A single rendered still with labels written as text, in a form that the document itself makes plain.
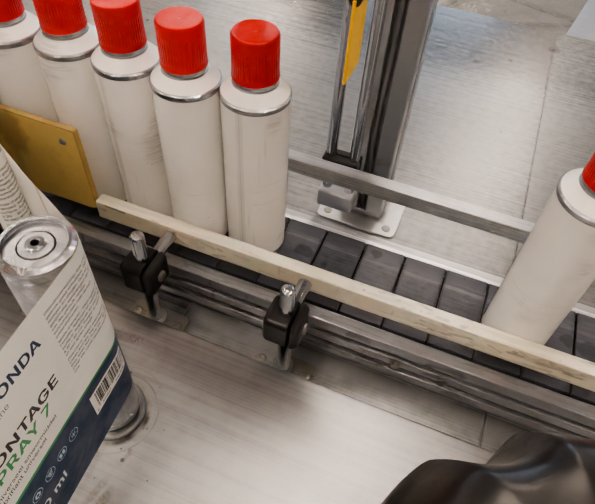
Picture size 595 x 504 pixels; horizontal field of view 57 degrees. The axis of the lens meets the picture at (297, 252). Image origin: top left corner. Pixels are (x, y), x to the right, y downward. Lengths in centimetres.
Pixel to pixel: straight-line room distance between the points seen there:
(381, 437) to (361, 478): 3
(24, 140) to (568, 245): 43
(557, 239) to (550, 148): 41
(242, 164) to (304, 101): 36
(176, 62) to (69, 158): 15
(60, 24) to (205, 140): 13
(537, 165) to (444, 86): 18
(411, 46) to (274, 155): 15
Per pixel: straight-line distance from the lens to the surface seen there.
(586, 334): 53
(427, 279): 51
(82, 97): 48
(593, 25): 111
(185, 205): 48
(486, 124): 79
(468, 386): 49
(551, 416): 50
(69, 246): 28
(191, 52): 40
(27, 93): 51
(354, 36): 37
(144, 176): 49
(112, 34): 43
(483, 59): 93
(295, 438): 42
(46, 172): 55
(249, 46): 37
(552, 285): 41
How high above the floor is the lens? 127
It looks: 50 degrees down
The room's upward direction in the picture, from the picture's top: 5 degrees clockwise
